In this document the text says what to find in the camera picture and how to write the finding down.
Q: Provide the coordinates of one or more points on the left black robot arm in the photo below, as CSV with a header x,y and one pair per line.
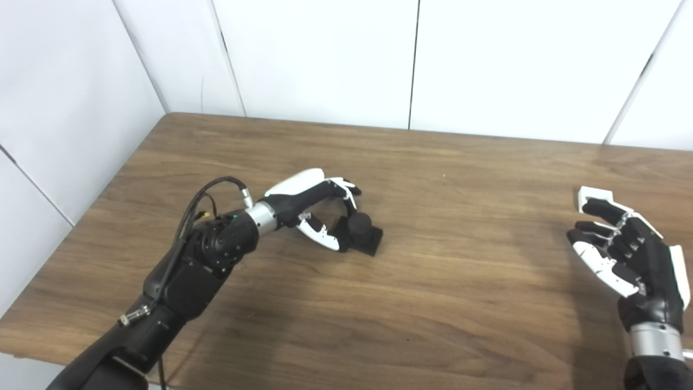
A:
x,y
189,276

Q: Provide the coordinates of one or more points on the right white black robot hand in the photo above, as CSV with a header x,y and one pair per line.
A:
x,y
652,271

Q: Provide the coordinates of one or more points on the black peg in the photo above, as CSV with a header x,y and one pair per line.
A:
x,y
360,227

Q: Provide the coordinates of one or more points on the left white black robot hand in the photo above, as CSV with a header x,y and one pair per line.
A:
x,y
295,187

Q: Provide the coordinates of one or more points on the white square piece with hole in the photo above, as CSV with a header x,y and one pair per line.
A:
x,y
593,193

